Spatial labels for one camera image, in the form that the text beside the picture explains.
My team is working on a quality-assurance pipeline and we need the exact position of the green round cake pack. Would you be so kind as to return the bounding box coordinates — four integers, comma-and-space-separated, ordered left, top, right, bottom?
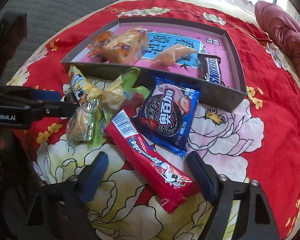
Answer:
66, 99, 100, 141

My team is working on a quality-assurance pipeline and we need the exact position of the yellow bread snack pack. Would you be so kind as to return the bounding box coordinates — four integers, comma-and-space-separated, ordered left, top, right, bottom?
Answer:
68, 64, 102, 105

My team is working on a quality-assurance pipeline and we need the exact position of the orange peanut snack pack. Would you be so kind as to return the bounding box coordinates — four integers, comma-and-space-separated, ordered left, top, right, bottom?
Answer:
87, 31, 113, 57

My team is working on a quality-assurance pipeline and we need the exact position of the red wafer snack bar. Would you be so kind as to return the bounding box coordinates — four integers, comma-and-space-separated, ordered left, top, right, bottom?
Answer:
106, 110, 200, 213

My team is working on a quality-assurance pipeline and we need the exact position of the green milk candy pack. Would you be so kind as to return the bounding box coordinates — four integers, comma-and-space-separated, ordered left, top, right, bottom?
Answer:
102, 67, 150, 115

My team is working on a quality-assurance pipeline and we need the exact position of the rice cracker snack pack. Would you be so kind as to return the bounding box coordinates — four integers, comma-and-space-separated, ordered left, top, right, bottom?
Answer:
103, 27, 148, 66

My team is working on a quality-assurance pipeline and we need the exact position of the blue Oreo cookie pack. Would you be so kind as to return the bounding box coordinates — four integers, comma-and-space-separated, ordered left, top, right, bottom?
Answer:
133, 75, 200, 158

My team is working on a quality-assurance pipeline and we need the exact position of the orange wafer biscuit pack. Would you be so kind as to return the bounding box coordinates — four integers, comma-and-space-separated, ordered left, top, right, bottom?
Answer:
151, 44, 198, 66

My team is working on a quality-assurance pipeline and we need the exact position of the Snickers chocolate bar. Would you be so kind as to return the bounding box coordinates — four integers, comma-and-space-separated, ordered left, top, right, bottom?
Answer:
197, 54, 225, 86

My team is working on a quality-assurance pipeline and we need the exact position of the red floral cloth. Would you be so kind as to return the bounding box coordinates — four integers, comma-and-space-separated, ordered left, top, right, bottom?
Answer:
9, 0, 300, 239

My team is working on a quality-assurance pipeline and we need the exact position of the grey cardboard box tray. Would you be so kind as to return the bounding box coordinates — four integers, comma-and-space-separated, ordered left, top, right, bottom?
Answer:
61, 17, 246, 112

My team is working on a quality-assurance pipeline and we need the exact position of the pink quilted blanket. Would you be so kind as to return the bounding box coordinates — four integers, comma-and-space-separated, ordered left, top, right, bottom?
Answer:
255, 1, 300, 79

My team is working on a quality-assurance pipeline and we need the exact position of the beige bed sheet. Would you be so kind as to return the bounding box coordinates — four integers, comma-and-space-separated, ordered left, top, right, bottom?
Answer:
9, 0, 300, 106

